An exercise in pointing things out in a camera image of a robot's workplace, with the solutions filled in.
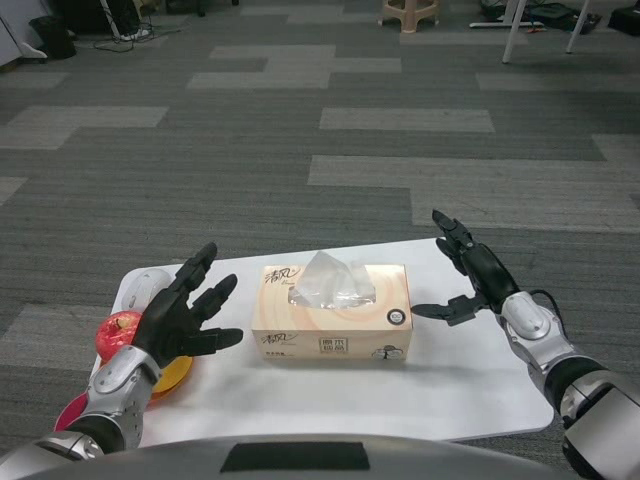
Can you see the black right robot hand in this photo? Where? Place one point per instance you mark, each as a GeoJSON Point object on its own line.
{"type": "Point", "coordinates": [492, 275]}

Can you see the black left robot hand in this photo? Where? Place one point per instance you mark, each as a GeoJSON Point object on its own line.
{"type": "Point", "coordinates": [165, 325]}

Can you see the beige tissue box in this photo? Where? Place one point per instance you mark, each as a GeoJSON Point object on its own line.
{"type": "Point", "coordinates": [340, 330]}

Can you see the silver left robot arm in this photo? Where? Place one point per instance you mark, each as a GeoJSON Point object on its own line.
{"type": "Point", "coordinates": [120, 380]}

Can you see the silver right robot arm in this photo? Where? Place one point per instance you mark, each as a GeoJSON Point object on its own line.
{"type": "Point", "coordinates": [530, 320]}

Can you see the white tissue sheet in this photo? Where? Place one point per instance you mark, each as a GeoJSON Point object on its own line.
{"type": "Point", "coordinates": [330, 285]}

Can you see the black box-shaped bag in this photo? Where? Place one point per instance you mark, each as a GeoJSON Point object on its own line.
{"type": "Point", "coordinates": [625, 21]}

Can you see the white computer mouse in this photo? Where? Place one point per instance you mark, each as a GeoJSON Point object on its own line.
{"type": "Point", "coordinates": [142, 287]}

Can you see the orange plate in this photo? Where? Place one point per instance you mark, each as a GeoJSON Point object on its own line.
{"type": "Point", "coordinates": [175, 375]}

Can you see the red apple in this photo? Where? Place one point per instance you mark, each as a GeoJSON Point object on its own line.
{"type": "Point", "coordinates": [112, 335]}

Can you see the pink plate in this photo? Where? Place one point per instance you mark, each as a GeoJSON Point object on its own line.
{"type": "Point", "coordinates": [70, 412]}

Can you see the silver robot chest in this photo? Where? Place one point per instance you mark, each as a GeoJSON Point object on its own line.
{"type": "Point", "coordinates": [450, 460]}

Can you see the thick white table leg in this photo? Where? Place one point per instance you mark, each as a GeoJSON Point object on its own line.
{"type": "Point", "coordinates": [513, 30]}

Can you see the white table base foot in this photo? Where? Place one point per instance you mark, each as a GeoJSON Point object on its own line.
{"type": "Point", "coordinates": [490, 24]}

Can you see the thin white table leg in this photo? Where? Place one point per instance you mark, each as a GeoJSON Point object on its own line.
{"type": "Point", "coordinates": [577, 25]}

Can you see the dark flat bag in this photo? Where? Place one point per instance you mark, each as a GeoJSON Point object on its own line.
{"type": "Point", "coordinates": [555, 12]}

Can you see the beige plastic stool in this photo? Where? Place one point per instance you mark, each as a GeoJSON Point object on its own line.
{"type": "Point", "coordinates": [405, 15]}

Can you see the white power strip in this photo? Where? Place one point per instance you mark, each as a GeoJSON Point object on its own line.
{"type": "Point", "coordinates": [134, 35]}

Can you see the white slanted desk leg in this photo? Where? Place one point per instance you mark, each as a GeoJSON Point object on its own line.
{"type": "Point", "coordinates": [111, 20]}

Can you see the black trash bin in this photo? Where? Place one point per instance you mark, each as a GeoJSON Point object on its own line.
{"type": "Point", "coordinates": [52, 36]}

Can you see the white cabinet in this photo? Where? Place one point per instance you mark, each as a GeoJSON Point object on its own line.
{"type": "Point", "coordinates": [11, 42]}

